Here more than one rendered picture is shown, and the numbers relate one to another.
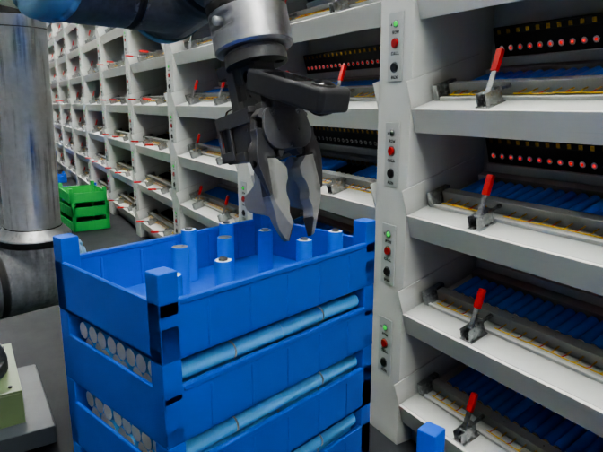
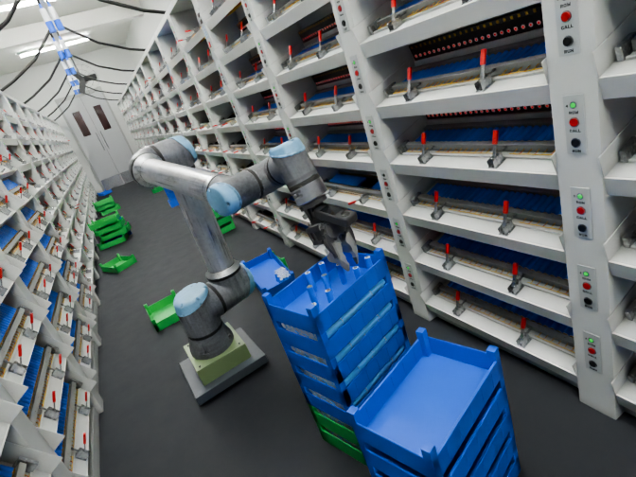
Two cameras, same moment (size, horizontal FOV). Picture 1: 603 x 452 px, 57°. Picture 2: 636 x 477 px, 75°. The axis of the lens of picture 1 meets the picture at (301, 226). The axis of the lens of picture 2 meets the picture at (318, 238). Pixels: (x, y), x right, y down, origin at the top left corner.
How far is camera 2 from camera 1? 0.55 m
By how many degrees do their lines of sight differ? 12
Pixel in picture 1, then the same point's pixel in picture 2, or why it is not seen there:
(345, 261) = (374, 270)
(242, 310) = (341, 307)
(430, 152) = (406, 179)
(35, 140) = (210, 228)
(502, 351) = (463, 272)
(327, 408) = (383, 326)
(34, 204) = (220, 257)
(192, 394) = (332, 341)
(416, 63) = (385, 140)
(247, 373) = (348, 326)
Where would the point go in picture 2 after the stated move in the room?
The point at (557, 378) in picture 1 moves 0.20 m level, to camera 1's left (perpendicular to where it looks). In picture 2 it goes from (487, 281) to (425, 297)
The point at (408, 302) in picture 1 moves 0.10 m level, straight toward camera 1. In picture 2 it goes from (415, 254) to (415, 267)
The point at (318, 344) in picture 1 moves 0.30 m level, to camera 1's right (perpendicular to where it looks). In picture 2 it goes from (372, 306) to (482, 276)
